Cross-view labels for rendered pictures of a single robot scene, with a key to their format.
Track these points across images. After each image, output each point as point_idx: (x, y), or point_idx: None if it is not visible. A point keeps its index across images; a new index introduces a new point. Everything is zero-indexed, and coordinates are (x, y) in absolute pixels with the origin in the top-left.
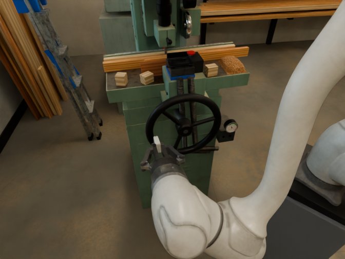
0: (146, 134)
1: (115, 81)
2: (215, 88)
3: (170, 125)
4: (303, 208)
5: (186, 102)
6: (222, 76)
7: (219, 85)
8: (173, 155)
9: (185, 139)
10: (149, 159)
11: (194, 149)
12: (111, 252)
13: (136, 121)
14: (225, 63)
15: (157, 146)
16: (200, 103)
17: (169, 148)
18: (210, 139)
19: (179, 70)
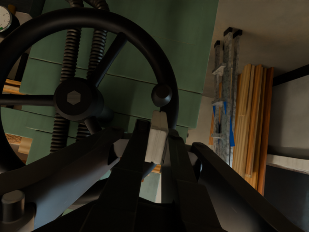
0: (177, 119)
1: None
2: (27, 114)
3: (127, 65)
4: None
5: (73, 133)
6: (11, 134)
7: (19, 118)
8: (75, 182)
9: (95, 44)
10: (225, 207)
11: (68, 15)
12: None
13: (182, 97)
14: (12, 140)
15: (157, 156)
16: (45, 119)
17: (102, 175)
18: (17, 36)
19: (71, 207)
